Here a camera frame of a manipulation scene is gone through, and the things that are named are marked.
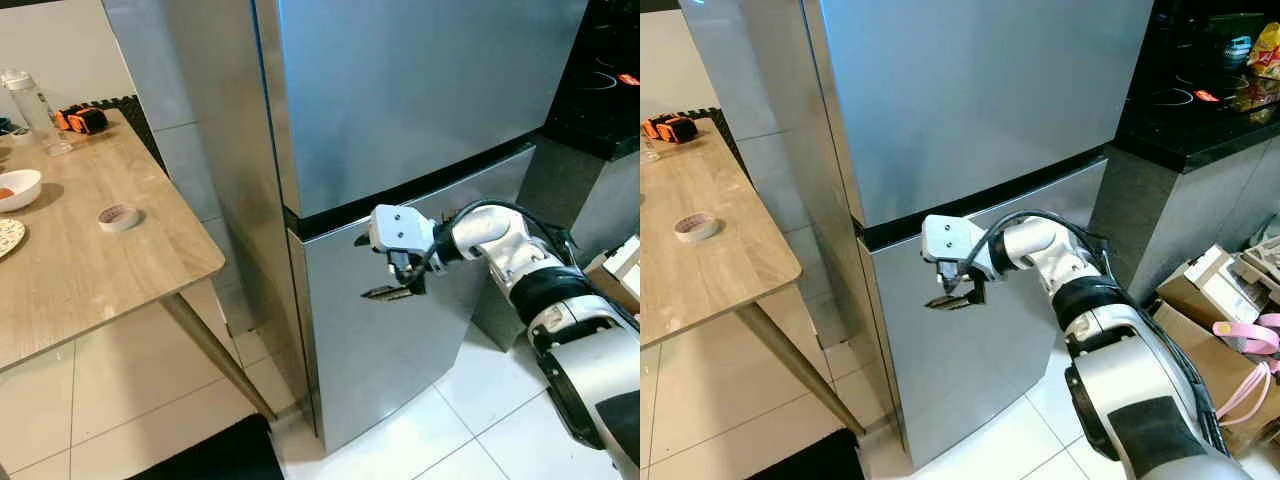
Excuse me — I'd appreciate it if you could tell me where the clear water bottle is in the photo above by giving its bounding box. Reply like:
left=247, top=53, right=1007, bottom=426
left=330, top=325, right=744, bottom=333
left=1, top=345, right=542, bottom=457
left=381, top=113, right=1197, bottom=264
left=0, top=68, right=76, bottom=157

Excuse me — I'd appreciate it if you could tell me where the white deep bowl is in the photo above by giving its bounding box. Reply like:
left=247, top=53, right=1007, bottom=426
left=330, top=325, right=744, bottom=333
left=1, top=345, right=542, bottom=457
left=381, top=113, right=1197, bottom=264
left=0, top=169, right=44, bottom=214

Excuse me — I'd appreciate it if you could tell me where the black foam mat panel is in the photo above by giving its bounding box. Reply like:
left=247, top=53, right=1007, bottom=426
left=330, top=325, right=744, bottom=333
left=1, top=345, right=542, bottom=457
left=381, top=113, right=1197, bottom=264
left=690, top=105, right=751, bottom=181
left=100, top=95, right=166, bottom=176

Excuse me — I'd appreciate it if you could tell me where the brown cardboard box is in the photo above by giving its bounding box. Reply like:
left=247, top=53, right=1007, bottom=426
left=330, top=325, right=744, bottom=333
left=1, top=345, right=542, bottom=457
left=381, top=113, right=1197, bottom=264
left=1150, top=300, right=1280, bottom=456

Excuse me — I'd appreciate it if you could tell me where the pink strap bundle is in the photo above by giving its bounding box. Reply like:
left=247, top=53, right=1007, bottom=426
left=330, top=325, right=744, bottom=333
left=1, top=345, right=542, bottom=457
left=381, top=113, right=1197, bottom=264
left=1212, top=312, right=1280, bottom=426

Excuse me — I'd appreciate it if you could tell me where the light wooden table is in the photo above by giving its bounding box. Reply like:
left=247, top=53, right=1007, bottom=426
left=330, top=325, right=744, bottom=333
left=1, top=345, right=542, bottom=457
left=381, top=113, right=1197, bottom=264
left=0, top=105, right=279, bottom=421
left=640, top=118, right=869, bottom=436

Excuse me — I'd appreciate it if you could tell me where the black floor mat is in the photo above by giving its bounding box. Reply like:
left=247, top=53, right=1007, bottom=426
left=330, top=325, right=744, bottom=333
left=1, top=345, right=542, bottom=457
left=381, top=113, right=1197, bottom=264
left=125, top=413, right=286, bottom=480
left=745, top=428, right=866, bottom=480

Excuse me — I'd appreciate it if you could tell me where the white labelled cardboard box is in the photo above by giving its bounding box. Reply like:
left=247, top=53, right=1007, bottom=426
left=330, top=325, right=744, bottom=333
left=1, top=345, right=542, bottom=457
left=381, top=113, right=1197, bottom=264
left=585, top=235, right=641, bottom=316
left=1155, top=243, right=1263, bottom=326

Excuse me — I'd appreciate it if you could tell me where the yellow snack bag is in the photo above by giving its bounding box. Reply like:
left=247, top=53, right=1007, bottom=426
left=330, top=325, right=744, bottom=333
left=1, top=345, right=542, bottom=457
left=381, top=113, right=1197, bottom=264
left=1245, top=22, right=1280, bottom=81

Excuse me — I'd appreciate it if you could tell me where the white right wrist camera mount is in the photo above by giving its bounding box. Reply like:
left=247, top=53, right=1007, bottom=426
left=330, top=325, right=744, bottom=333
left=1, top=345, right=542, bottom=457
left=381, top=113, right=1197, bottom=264
left=921, top=214, right=991, bottom=267
left=368, top=204, right=437, bottom=257

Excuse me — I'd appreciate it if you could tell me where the silver fridge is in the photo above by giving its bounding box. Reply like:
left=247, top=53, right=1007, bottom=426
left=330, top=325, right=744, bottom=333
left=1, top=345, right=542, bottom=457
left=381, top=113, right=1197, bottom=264
left=100, top=0, right=591, bottom=456
left=680, top=0, right=1156, bottom=471

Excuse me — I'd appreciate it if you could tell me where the beige tape roll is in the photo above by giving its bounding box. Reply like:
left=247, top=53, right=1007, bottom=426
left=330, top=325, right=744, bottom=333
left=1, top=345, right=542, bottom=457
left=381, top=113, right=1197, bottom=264
left=97, top=203, right=142, bottom=233
left=673, top=212, right=721, bottom=244

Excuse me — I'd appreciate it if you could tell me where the black induction cooktop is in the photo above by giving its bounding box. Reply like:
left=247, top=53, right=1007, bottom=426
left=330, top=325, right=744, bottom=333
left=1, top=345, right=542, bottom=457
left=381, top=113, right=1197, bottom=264
left=560, top=45, right=641, bottom=111
left=1130, top=55, right=1251, bottom=126

